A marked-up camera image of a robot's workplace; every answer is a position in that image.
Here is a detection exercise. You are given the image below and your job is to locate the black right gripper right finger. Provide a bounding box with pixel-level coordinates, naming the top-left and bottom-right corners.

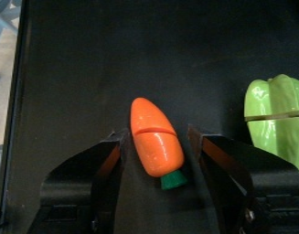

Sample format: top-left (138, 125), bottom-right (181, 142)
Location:
top-left (186, 123), bottom-right (299, 234)

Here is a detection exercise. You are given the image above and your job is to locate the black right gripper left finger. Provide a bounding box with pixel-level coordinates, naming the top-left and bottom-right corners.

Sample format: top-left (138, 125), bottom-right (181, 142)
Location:
top-left (27, 128), bottom-right (132, 234)

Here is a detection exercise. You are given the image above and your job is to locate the grey chair base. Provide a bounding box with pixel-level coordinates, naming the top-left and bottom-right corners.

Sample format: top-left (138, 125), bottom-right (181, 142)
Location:
top-left (0, 0), bottom-right (23, 33)

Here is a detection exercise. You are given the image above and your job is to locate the green toy pepper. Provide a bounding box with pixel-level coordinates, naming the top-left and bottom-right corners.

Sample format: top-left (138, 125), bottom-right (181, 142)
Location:
top-left (244, 73), bottom-right (299, 176)

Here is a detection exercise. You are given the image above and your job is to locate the orange toy carrot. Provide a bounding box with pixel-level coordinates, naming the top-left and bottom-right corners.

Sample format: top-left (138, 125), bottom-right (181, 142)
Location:
top-left (130, 97), bottom-right (189, 191)

